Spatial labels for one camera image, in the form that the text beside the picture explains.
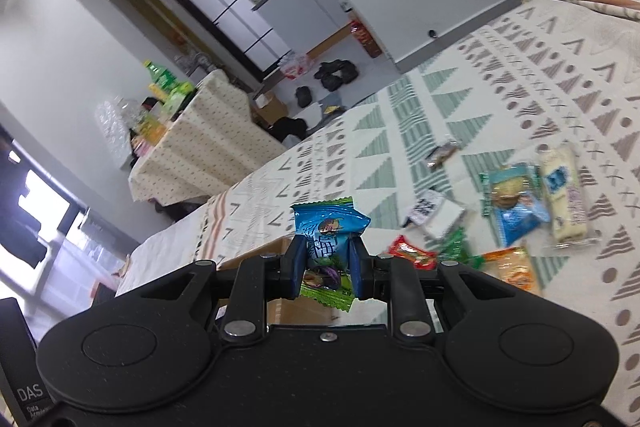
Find blue green snack packet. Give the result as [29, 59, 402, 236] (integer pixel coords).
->
[290, 196, 372, 312]

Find red white plastic bag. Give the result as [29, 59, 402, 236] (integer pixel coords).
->
[277, 52, 313, 80]

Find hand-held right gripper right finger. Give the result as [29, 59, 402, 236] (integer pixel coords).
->
[349, 237, 504, 339]

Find blue cookie packet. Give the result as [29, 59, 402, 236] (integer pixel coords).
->
[479, 163, 552, 248]

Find yellow packets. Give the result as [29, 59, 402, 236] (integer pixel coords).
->
[136, 114, 168, 142]

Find dark small snack packet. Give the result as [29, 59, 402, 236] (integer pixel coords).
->
[426, 141, 460, 170]

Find table with dotted tablecloth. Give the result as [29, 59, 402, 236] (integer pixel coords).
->
[127, 69, 288, 208]

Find large black bags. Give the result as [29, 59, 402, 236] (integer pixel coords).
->
[314, 59, 358, 90]

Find black device box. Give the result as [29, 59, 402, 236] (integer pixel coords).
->
[0, 297, 61, 427]

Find green drink bottle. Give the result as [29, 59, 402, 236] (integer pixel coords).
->
[143, 59, 176, 90]

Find white black-print snack packet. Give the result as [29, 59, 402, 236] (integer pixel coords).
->
[404, 188, 467, 239]

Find floor cardboard boxes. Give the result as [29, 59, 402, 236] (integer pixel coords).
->
[250, 89, 288, 128]

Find black cloth pile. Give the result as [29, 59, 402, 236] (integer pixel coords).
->
[272, 117, 308, 142]

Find red snack packet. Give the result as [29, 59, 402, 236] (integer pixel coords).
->
[387, 235, 438, 270]

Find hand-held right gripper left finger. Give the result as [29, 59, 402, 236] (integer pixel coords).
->
[170, 235, 307, 341]

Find clear plastic bag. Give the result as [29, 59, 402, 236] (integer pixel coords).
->
[95, 97, 138, 170]

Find black-framed glass door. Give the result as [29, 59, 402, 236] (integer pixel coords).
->
[152, 0, 281, 82]

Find red gift box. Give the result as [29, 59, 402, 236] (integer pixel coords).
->
[350, 21, 383, 58]

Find cardboard box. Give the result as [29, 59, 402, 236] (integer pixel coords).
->
[215, 237, 388, 327]

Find orange snack packet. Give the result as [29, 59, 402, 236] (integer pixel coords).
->
[477, 246, 543, 298]

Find white cabinet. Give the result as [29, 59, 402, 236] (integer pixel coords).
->
[252, 0, 353, 58]

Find long white snack packet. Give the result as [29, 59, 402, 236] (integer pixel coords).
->
[539, 143, 601, 248]

